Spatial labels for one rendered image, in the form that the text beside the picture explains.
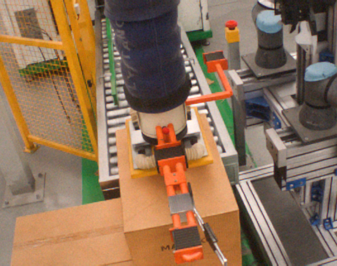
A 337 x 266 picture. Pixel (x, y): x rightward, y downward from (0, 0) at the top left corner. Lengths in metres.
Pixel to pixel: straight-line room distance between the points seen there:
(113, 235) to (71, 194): 1.14
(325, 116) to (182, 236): 0.80
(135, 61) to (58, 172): 2.11
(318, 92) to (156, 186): 0.68
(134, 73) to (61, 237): 1.01
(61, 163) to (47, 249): 1.43
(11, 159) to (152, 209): 1.69
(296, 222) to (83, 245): 1.12
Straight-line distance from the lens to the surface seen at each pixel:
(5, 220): 3.29
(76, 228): 2.25
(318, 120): 1.77
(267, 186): 2.75
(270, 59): 2.15
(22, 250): 2.26
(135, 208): 1.68
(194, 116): 1.82
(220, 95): 1.72
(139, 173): 1.62
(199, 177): 1.75
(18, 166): 3.22
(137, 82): 1.50
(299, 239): 2.49
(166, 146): 1.49
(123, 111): 2.90
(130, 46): 1.45
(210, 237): 1.21
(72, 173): 3.42
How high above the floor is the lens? 2.13
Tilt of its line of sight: 37 degrees down
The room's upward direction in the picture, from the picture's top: 10 degrees counter-clockwise
